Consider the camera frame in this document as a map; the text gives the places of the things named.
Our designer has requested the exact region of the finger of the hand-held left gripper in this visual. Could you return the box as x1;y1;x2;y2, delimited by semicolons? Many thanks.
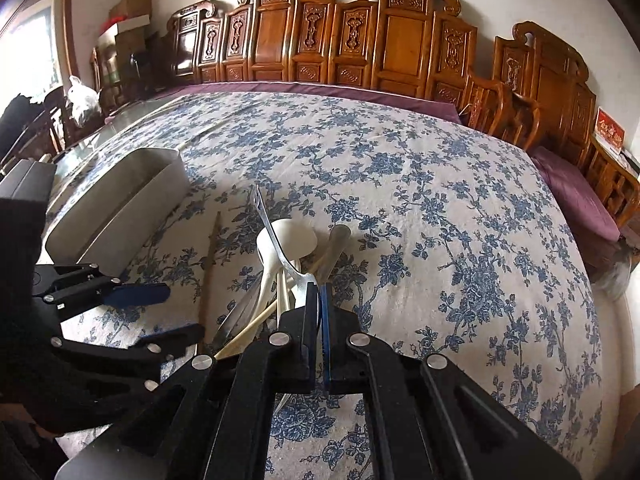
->
30;323;206;436
32;262;171;320

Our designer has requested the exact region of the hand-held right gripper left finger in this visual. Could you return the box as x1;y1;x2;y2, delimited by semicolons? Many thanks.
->
55;282;321;480

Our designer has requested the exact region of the long carved wooden bench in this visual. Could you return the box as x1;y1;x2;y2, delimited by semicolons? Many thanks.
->
197;0;479;109

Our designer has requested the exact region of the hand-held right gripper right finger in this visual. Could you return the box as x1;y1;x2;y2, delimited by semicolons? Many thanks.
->
320;282;583;480

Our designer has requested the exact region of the purple under sheet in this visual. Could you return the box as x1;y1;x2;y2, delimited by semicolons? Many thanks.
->
150;81;461;124

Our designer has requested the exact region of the wooden side table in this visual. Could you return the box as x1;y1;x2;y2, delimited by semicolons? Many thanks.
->
584;135;640;232

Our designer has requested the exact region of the brown cardboard box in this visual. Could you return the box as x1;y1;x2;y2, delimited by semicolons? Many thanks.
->
109;0;153;22

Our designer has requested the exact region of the dark wooden chair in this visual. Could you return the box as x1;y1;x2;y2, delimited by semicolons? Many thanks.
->
0;92;67;162

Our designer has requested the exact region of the white plastic ladle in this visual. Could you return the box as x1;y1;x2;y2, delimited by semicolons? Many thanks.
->
245;218;317;326

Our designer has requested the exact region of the white plastic bag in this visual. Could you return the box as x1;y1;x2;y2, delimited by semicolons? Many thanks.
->
67;76;101;127

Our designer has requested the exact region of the purple seat cushion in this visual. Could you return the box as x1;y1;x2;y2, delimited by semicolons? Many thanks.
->
530;146;621;242

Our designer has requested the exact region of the clear plastic bag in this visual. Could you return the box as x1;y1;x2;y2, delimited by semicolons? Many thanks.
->
592;249;634;302

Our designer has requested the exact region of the white plastic storage box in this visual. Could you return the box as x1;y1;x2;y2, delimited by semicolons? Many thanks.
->
45;147;189;279

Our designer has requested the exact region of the wooden armchair with curved arms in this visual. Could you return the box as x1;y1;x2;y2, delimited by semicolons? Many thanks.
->
462;72;544;152

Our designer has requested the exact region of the blue floral bed sheet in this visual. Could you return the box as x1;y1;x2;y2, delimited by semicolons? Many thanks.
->
42;91;626;480

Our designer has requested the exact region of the small carved wooden bench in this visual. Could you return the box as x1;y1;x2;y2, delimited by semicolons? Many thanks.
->
167;0;227;86

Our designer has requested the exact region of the tall carved wooden bench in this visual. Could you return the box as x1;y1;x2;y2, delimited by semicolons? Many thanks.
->
492;21;599;162

